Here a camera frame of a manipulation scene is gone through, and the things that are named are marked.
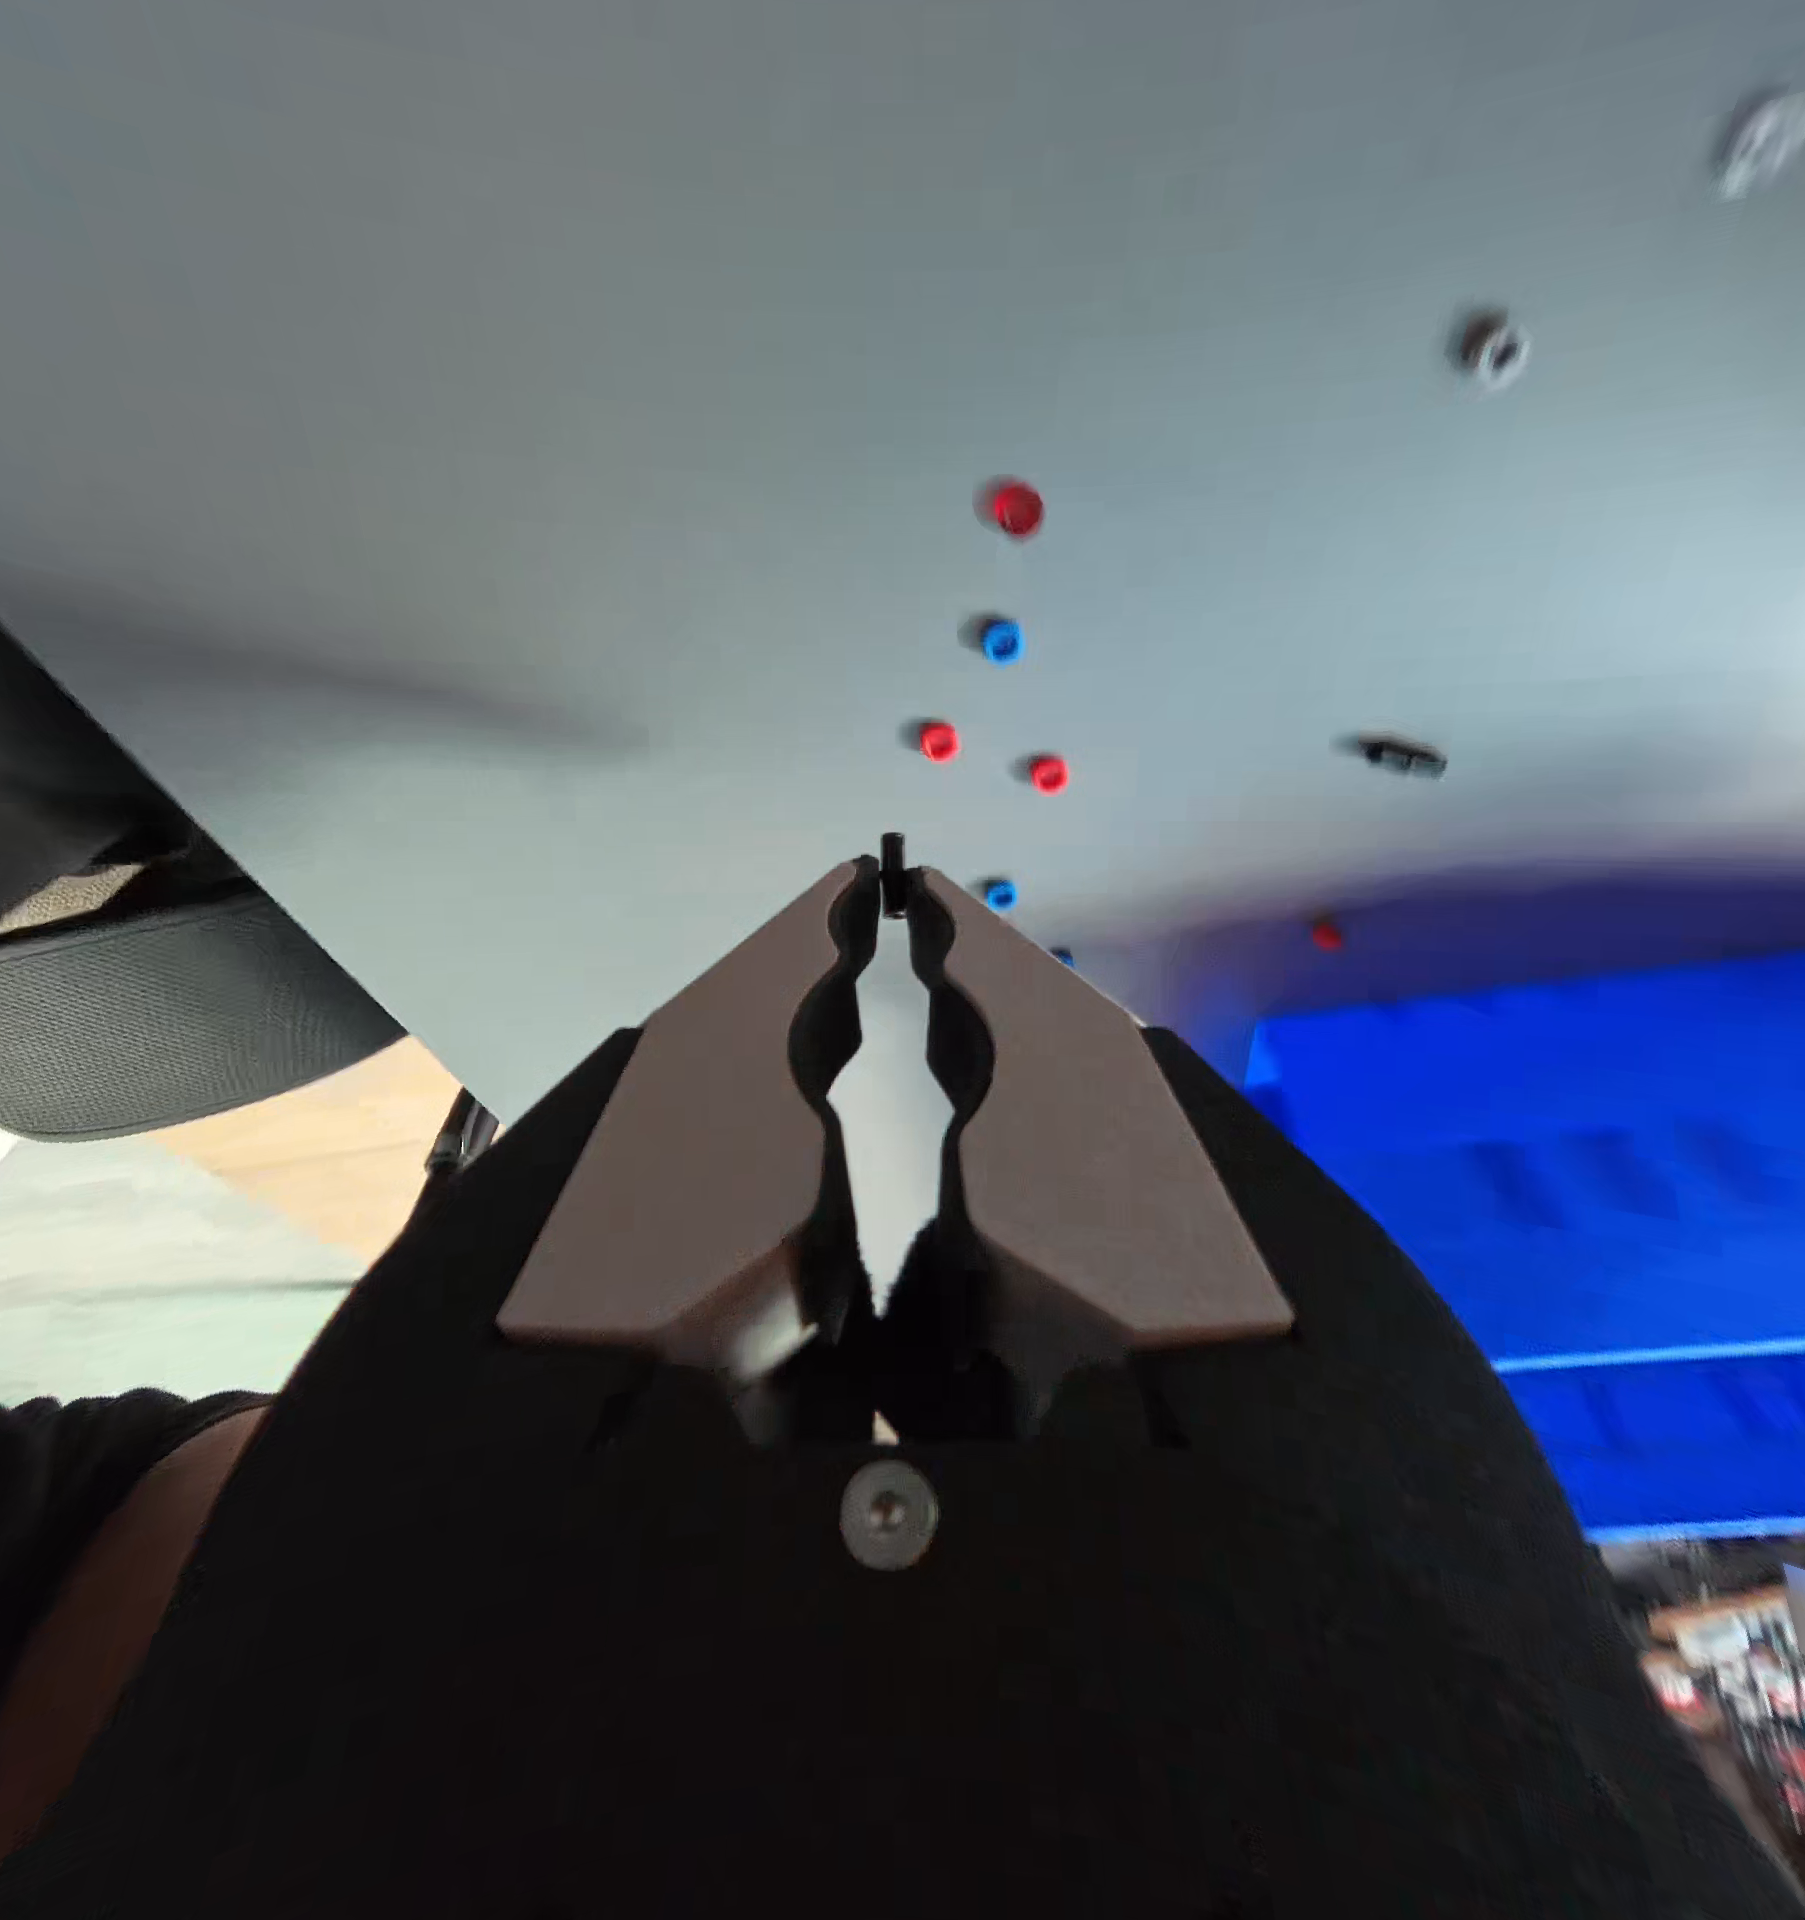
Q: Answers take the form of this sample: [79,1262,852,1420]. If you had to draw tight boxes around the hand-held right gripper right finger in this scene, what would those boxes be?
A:
[903,863,1295,1420]

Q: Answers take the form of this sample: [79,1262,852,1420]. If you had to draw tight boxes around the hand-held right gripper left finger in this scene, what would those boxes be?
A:
[494,854,885,1426]

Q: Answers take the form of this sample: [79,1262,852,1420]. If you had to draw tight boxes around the person's right forearm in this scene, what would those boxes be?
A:
[0,1409,266,1920]

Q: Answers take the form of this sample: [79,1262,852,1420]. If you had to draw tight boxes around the scattered coloured round lego studs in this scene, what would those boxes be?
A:
[900,475,1346,970]

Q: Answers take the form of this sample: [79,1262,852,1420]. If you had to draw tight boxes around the dark grey round lego stud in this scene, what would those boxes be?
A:
[1450,306,1533,394]

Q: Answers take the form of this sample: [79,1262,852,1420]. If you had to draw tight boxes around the clear round lego stud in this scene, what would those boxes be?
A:
[1708,87,1805,202]

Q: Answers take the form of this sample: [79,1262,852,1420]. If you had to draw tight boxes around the black tripod stand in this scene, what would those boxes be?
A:
[423,1085,503,1188]

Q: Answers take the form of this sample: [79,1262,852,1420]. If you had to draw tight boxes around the blue plastic bin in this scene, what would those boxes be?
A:
[1238,941,1805,1548]

